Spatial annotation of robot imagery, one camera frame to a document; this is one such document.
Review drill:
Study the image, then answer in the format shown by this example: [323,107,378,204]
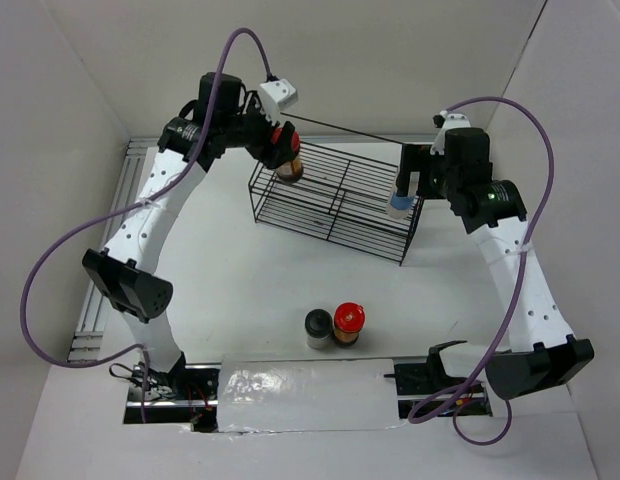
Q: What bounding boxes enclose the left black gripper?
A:
[221,90,296,170]

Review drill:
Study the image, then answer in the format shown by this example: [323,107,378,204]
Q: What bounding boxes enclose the red lid spice jar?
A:
[332,302,366,347]
[275,131,304,184]

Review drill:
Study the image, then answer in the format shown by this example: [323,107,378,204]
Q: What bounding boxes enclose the silver lid white bottle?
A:
[386,175,417,220]

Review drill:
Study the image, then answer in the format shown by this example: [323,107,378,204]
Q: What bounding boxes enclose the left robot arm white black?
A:
[82,73,300,399]

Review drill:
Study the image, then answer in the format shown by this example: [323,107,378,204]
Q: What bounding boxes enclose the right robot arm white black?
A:
[390,127,595,400]

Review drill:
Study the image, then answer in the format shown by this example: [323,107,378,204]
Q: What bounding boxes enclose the black lid white bottle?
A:
[304,309,333,349]

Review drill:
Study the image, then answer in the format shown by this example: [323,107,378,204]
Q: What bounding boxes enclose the white foil tape sheet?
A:
[217,359,401,433]

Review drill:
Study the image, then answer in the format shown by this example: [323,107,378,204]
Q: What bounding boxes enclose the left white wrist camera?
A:
[258,79,299,123]

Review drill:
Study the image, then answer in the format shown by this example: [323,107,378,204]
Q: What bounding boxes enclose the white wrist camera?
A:
[258,79,299,123]
[430,110,471,155]

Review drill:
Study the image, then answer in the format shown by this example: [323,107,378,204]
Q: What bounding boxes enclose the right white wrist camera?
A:
[430,110,471,155]

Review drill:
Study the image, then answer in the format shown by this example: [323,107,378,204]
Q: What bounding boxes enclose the black wire rack basket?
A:
[248,129,429,265]

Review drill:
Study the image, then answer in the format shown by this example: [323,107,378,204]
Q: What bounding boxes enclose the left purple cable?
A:
[19,28,274,426]

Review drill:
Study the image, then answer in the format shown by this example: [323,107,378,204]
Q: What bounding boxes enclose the purple cable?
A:
[407,97,556,446]
[19,28,274,426]

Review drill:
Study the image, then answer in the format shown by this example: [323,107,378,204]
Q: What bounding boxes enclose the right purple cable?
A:
[407,97,556,446]

